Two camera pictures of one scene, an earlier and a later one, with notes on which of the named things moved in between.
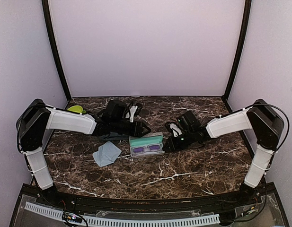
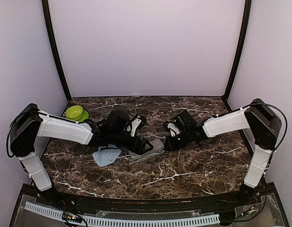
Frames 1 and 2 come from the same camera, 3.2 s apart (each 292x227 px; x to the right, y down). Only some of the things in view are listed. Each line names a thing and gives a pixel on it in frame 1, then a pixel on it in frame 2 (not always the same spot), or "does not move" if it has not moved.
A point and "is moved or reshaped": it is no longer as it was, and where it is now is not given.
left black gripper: [138, 127] -> [138, 141]
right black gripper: [173, 146] does not move
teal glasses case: [146, 144] is moved or reshaped
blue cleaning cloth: [107, 153] does not move
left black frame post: [46, 14] does not move
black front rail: [68, 201] does not move
